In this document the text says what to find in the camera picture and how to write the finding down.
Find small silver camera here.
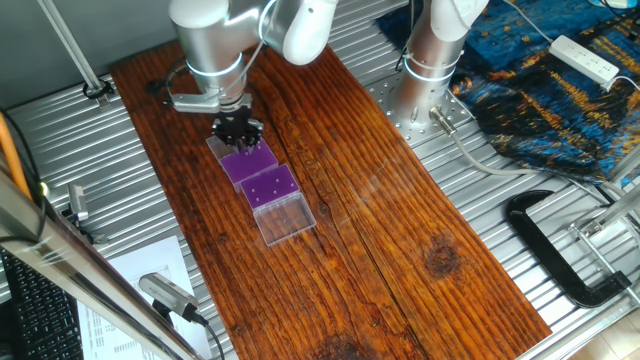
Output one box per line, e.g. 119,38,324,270
66,182,90,223

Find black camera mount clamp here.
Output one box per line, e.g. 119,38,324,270
59,209,109,247

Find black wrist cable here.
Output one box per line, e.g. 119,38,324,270
145,57,189,106

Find purple pipette tip box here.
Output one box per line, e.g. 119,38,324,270
239,163,318,248
205,134,280,194

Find grey hose with metal connector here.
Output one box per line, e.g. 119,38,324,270
428,106,621,202

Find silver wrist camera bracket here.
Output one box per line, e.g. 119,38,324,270
169,92,221,115

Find large silver camera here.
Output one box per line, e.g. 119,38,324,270
138,272,209,326

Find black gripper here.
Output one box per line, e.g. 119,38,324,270
211,112,265,151

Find brown wooden board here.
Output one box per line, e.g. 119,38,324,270
109,24,554,360

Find black keyboard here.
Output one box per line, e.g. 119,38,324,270
0,247,85,360

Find silver metal beam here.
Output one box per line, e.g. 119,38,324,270
0,169,201,360

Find thin aluminium pole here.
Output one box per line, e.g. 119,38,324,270
35,0,115,110

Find orange tube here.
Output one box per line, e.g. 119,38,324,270
0,112,33,200

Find silver metal bracket rod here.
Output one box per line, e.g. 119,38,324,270
569,144,640,307

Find blue patterned cloth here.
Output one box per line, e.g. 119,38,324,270
377,0,640,187

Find white power strip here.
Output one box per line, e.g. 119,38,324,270
548,34,621,87

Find black C-clamp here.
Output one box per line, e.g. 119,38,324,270
504,189,634,310

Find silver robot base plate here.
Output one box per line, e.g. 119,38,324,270
367,74,476,150

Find white printed paper sheet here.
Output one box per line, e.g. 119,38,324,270
77,235,214,360

